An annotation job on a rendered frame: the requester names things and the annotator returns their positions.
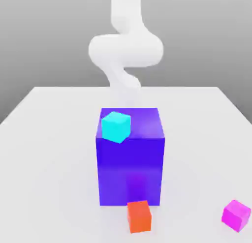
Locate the small magenta cube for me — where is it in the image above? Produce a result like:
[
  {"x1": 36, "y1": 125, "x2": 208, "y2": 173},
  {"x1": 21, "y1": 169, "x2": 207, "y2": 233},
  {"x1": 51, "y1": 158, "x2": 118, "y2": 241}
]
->
[{"x1": 221, "y1": 199, "x2": 252, "y2": 233}]

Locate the large blue box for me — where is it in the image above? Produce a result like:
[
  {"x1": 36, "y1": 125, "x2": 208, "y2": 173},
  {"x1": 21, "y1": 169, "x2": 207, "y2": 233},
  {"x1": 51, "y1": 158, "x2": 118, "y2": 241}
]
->
[{"x1": 95, "y1": 107, "x2": 165, "y2": 207}]

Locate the small orange cube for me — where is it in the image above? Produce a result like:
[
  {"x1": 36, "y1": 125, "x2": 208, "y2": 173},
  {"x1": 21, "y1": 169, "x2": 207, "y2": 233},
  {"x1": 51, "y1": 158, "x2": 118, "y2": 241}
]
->
[{"x1": 126, "y1": 200, "x2": 152, "y2": 234}]

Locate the small cyan cube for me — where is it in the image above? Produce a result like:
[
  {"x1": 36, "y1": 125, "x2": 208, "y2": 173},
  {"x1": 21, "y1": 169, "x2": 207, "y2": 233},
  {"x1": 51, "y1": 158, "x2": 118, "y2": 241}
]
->
[{"x1": 101, "y1": 111, "x2": 132, "y2": 144}]

